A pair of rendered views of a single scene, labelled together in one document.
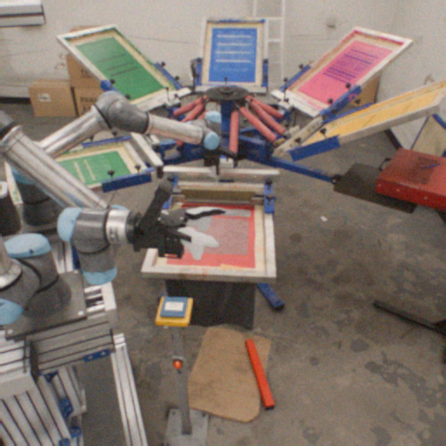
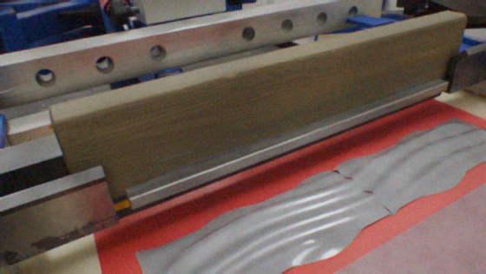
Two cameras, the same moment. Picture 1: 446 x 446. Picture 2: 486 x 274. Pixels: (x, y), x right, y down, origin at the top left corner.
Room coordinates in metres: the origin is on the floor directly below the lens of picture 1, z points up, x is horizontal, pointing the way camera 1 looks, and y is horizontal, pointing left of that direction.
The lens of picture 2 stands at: (1.64, 0.23, 1.15)
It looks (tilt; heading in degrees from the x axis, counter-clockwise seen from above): 31 degrees down; 329
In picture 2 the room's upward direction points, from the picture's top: 4 degrees counter-clockwise
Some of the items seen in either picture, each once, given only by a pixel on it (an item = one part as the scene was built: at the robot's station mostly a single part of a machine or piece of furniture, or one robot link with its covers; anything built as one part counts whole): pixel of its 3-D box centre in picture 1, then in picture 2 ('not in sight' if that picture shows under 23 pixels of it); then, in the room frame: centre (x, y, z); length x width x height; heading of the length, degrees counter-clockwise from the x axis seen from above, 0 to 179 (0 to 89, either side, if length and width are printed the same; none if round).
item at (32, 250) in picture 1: (29, 260); not in sight; (0.85, 0.55, 1.42); 0.13 x 0.12 x 0.14; 175
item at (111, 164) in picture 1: (98, 152); not in sight; (2.30, 0.78, 1.05); 1.08 x 0.61 x 0.23; 116
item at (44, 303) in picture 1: (41, 287); not in sight; (0.86, 0.55, 1.31); 0.15 x 0.15 x 0.10
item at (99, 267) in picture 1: (99, 255); not in sight; (0.72, 0.29, 1.55); 0.11 x 0.08 x 0.11; 175
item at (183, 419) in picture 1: (181, 378); not in sight; (1.10, 0.19, 0.48); 0.22 x 0.22 x 0.96; 86
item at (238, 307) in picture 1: (211, 298); not in sight; (1.36, 0.06, 0.74); 0.45 x 0.03 x 0.43; 86
